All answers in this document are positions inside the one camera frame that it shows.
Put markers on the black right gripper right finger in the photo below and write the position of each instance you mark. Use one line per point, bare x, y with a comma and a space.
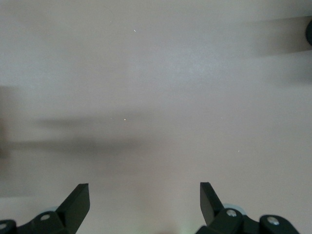
212, 207

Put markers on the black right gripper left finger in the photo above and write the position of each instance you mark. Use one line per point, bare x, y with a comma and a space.
75, 209

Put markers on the black round object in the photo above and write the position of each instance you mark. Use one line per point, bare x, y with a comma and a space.
309, 31

